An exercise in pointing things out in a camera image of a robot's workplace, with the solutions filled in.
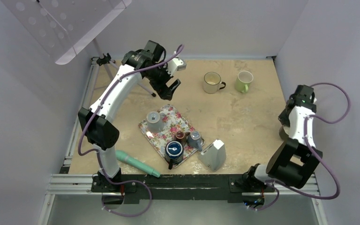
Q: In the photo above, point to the blue-grey small mug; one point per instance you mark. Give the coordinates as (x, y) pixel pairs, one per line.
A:
(195, 141)

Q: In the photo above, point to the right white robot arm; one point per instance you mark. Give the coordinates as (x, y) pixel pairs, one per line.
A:
(294, 161)

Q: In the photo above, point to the teal cylindrical bottle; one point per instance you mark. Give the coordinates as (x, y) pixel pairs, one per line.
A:
(125, 158)

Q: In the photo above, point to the perforated clear panel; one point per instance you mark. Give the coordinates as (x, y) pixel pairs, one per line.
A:
(64, 28)

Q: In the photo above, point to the cream mug black handle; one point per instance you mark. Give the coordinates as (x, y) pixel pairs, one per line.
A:
(212, 82)

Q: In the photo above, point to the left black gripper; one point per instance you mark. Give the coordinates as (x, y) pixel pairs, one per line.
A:
(163, 91)

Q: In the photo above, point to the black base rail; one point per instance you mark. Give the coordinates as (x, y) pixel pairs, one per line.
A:
(232, 188)

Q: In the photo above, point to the floral tray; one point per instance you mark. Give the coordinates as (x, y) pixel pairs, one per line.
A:
(173, 121)

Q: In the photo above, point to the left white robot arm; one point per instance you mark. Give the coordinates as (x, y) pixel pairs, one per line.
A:
(96, 121)

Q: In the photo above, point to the grey mug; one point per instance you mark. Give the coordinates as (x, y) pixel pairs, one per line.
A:
(155, 122)

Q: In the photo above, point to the silver wedge box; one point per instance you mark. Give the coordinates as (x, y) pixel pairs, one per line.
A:
(214, 156)

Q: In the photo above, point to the light green mug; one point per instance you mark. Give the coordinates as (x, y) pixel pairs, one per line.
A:
(243, 81)

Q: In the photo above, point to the silver tripod stand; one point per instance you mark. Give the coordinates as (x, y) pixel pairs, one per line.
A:
(105, 71)

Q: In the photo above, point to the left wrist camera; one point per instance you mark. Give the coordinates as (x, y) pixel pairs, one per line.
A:
(174, 65)

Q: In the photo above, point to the brown small mug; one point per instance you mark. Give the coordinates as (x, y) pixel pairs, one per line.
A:
(181, 137)

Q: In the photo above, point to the dark blue mug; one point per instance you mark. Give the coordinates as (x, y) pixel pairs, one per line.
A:
(173, 153)

